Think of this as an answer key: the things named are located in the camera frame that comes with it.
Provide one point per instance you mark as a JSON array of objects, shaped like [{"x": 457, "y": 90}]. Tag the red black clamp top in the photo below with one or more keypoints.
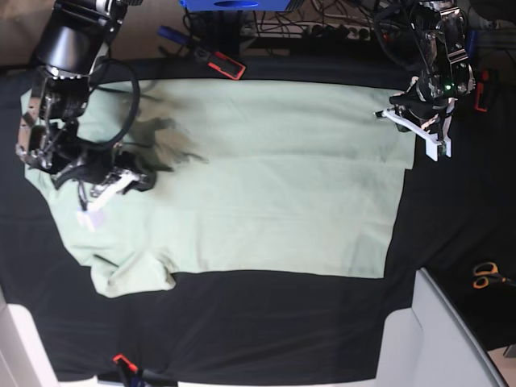
[{"x": 221, "y": 63}]

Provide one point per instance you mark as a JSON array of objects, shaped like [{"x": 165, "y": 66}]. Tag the black table cloth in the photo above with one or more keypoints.
[{"x": 265, "y": 328}]

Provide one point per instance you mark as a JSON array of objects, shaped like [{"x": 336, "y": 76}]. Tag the blue handled tool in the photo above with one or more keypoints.
[{"x": 173, "y": 35}]

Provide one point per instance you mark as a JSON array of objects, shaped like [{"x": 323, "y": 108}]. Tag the white power strip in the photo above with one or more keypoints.
[{"x": 337, "y": 31}]

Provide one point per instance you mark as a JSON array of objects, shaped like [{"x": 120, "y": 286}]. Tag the light green T-shirt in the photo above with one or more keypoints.
[{"x": 252, "y": 175}]

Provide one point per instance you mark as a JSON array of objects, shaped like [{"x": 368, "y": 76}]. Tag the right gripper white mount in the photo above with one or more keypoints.
[{"x": 100, "y": 175}]

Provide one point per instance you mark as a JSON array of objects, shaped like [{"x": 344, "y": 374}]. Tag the blue box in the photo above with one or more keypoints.
[{"x": 244, "y": 5}]

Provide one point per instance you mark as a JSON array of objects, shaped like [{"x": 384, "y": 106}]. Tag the grey white chair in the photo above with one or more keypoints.
[{"x": 429, "y": 344}]

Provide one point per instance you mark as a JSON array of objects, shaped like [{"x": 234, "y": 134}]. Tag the red clamp edge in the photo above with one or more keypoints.
[
  {"x": 120, "y": 359},
  {"x": 485, "y": 90}
]

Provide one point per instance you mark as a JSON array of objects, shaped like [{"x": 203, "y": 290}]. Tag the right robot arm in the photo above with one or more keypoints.
[{"x": 75, "y": 46}]

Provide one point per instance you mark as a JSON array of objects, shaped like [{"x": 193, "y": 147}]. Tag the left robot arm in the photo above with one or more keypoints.
[{"x": 444, "y": 71}]

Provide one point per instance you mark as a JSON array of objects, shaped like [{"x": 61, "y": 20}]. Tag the white furniture left corner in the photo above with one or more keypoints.
[{"x": 24, "y": 362}]

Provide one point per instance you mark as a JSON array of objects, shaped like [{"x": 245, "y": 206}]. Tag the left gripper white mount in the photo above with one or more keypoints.
[{"x": 429, "y": 119}]

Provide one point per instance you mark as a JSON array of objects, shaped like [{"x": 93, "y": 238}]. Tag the red clamp right edge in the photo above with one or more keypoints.
[{"x": 485, "y": 90}]

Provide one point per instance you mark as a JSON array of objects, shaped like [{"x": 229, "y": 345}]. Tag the red clamp bottom edge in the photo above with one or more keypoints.
[{"x": 120, "y": 359}]

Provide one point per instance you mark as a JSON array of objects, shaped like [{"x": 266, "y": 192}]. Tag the orange handled scissors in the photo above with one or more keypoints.
[{"x": 487, "y": 274}]

